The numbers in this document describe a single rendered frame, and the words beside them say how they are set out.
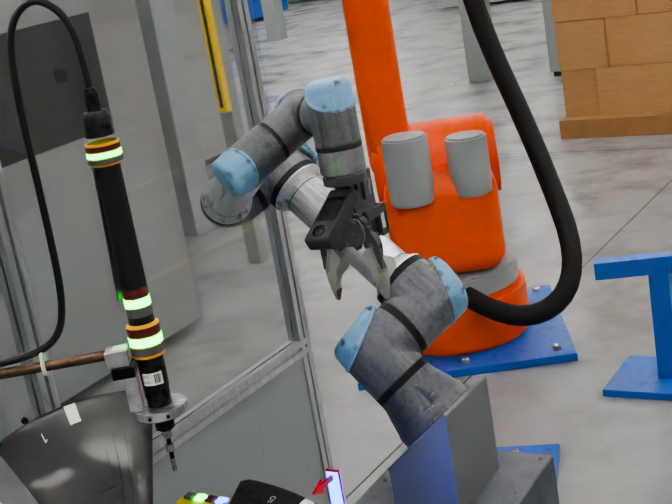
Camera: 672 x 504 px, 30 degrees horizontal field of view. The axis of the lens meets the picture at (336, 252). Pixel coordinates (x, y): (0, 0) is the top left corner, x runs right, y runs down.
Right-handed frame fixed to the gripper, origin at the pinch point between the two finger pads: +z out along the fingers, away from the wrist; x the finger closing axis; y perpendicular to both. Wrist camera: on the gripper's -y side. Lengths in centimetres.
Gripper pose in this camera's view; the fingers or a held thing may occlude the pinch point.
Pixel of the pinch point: (359, 295)
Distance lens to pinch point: 202.2
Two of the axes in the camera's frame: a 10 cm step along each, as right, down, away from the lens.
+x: -8.4, 0.2, 5.4
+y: 5.1, -3.1, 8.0
